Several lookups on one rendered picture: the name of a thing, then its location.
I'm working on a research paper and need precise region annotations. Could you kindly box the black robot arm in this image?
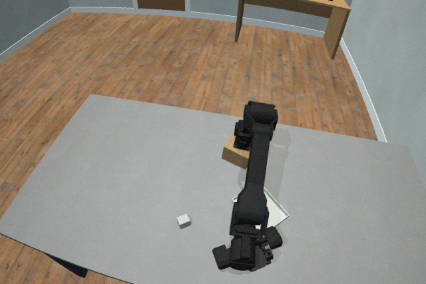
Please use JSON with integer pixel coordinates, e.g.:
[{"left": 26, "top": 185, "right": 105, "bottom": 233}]
[{"left": 229, "top": 101, "right": 278, "bottom": 271}]

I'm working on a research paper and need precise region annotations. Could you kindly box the white tray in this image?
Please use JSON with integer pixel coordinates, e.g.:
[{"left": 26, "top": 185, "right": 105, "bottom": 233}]
[{"left": 232, "top": 187, "right": 289, "bottom": 228}]

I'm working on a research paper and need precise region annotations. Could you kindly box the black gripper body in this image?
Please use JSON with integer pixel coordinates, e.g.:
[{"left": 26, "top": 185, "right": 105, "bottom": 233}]
[{"left": 212, "top": 226, "right": 283, "bottom": 270}]

